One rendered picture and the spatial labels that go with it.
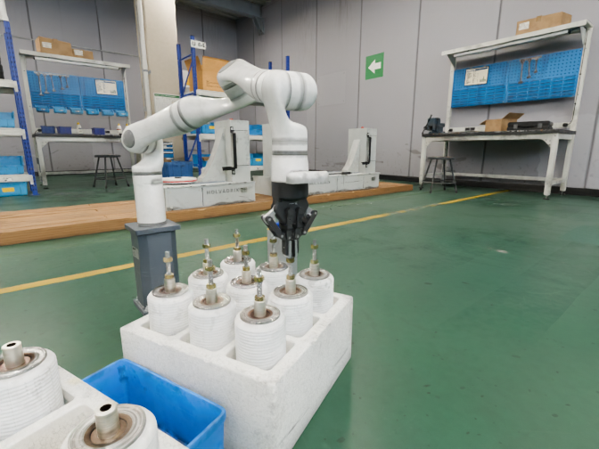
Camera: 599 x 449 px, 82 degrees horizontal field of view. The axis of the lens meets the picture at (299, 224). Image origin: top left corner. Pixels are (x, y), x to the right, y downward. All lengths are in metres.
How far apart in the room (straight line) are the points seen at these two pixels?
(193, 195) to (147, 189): 1.70
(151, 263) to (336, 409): 0.75
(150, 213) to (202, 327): 0.61
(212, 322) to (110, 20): 9.18
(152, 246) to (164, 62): 6.30
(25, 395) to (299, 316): 0.45
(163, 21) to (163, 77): 0.96
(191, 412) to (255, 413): 0.13
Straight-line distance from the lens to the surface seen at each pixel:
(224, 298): 0.73
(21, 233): 2.64
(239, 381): 0.66
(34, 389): 0.65
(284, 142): 0.66
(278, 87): 0.66
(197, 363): 0.71
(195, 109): 1.04
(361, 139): 4.36
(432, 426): 0.86
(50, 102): 6.68
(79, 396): 0.68
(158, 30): 7.48
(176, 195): 2.86
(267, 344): 0.64
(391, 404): 0.88
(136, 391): 0.86
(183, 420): 0.78
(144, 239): 1.23
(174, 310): 0.78
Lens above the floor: 0.55
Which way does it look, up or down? 12 degrees down
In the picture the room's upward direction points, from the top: straight up
